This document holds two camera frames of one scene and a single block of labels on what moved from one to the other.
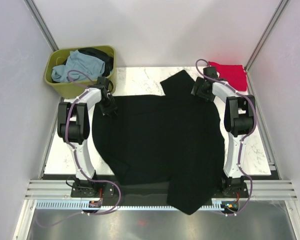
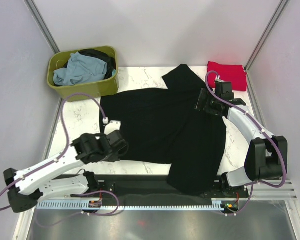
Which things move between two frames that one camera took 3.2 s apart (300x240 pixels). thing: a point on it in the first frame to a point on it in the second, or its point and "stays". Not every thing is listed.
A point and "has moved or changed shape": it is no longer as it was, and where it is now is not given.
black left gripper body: [108, 105] to [112, 157]
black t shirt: [176, 139] has moved or changed shape
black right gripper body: [200, 83] to [211, 104]
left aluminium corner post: [41, 24] stays
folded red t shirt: [234, 75] stays
